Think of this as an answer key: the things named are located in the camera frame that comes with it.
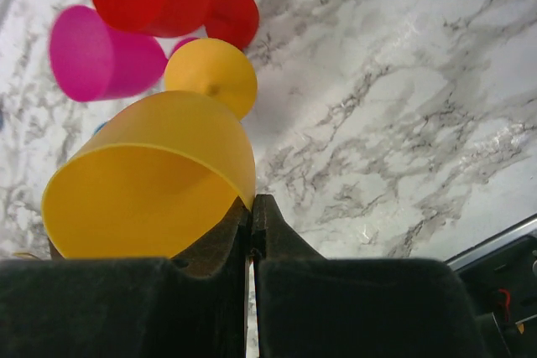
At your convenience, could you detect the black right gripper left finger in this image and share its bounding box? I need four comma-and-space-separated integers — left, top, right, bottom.
1, 202, 251, 357

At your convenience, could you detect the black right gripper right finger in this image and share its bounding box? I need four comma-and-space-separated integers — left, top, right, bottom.
252, 195, 487, 357

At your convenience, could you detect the yellow wine glass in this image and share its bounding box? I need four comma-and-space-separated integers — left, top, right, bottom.
42, 38, 258, 259

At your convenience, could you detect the pink wine glass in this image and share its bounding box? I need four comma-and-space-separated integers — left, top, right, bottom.
49, 4, 201, 103

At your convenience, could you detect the red wine glass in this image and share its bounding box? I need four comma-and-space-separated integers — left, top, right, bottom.
92, 0, 260, 49

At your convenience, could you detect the blue wine glass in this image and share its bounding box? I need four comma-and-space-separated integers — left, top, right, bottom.
92, 121, 108, 136

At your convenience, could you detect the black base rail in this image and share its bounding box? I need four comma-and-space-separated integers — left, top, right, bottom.
446, 215, 536, 357

